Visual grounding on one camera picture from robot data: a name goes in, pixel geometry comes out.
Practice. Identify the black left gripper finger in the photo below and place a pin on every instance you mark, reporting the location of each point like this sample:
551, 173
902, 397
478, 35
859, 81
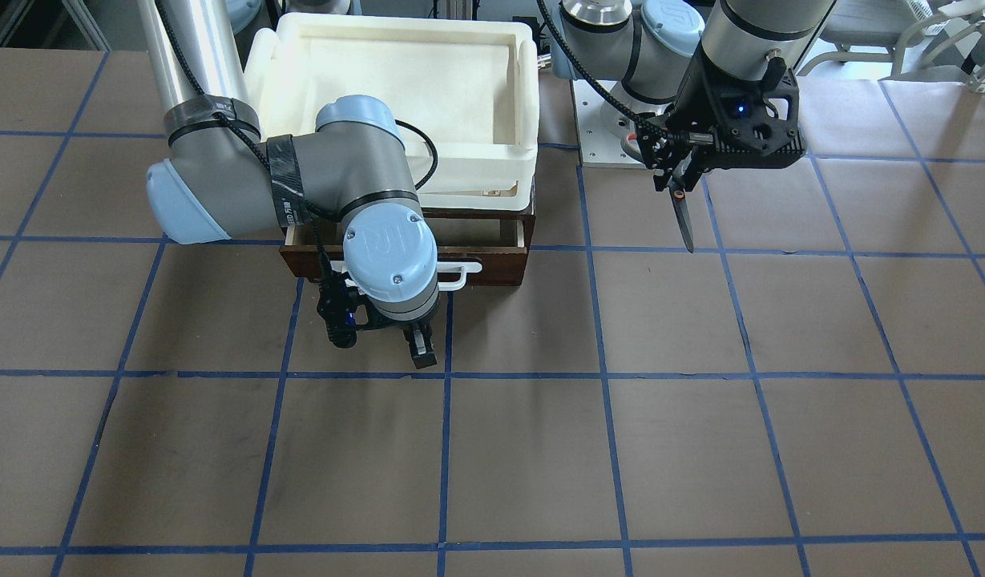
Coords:
663, 164
690, 170

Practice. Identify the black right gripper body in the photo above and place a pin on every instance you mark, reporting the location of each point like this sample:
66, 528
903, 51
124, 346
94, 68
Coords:
419, 344

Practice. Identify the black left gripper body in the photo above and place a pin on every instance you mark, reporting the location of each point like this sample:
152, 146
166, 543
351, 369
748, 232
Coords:
690, 100

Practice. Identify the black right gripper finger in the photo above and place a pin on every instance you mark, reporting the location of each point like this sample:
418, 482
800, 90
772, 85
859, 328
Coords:
421, 349

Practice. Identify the orange handled scissors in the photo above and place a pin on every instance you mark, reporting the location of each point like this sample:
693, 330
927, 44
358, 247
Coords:
682, 212

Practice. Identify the wooden drawer with white handle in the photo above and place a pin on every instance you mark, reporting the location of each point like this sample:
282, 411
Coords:
483, 248

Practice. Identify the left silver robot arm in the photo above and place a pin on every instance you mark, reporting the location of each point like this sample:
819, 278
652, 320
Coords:
635, 54

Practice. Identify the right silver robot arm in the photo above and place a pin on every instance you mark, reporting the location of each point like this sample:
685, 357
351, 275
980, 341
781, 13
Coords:
225, 178

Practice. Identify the dark wooden drawer cabinet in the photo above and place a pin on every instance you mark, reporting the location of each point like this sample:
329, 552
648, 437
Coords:
373, 276

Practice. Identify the cream plastic tray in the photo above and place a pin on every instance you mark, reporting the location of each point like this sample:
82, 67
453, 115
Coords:
471, 86

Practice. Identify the brown paper table mat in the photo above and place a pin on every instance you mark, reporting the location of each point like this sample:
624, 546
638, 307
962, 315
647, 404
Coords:
802, 395

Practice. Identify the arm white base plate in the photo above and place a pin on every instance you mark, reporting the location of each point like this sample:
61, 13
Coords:
601, 130

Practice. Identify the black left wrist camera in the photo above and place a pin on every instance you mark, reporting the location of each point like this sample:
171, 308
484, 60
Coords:
754, 123

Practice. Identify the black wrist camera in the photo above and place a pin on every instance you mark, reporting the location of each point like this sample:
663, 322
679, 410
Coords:
337, 304
754, 123

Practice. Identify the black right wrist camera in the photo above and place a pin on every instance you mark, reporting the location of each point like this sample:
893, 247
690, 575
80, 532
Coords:
337, 304

